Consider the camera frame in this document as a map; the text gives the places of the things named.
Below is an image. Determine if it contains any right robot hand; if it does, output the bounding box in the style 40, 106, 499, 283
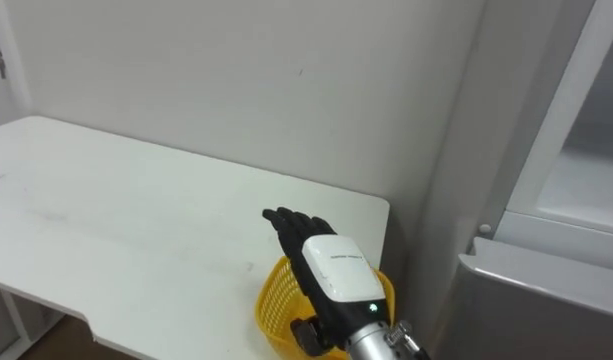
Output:
261, 206, 392, 358

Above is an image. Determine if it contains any grey fridge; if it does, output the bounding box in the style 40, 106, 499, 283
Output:
478, 0, 613, 274

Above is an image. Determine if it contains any open fridge door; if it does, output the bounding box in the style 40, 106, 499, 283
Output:
430, 236, 613, 360

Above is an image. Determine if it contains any white desk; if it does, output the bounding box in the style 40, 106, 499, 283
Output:
0, 115, 391, 360

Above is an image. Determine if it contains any yellow plastic basket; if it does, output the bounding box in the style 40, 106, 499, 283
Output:
254, 255, 396, 360

